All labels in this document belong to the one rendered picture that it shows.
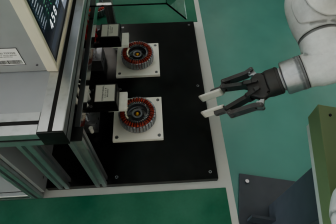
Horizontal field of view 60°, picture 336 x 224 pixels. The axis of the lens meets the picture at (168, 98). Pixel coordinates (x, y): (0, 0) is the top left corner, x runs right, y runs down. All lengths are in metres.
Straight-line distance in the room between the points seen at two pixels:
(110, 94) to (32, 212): 0.37
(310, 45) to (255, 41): 1.51
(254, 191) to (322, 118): 0.81
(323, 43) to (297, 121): 1.20
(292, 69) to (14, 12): 0.62
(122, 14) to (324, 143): 0.88
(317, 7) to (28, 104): 0.68
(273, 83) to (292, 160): 1.07
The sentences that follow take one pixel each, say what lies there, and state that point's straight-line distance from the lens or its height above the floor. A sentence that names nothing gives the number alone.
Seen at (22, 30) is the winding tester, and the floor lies 1.22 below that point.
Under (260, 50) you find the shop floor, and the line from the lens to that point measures 2.25.
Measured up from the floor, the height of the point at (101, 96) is 0.92.
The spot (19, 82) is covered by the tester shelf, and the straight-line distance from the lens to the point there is 0.62.
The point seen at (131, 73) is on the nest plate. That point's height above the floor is 0.78.
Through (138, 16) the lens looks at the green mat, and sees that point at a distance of 1.26.
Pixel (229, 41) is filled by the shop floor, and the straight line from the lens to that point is 2.26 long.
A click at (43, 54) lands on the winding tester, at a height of 1.17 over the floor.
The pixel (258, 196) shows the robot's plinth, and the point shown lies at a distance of 1.67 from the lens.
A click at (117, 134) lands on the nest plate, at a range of 0.88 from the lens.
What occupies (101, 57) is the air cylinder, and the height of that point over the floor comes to 0.82.
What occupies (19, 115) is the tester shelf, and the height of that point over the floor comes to 1.12.
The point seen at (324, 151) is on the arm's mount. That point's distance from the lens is 0.92.
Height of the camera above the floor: 1.56
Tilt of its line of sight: 56 degrees down
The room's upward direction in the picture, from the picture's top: straight up
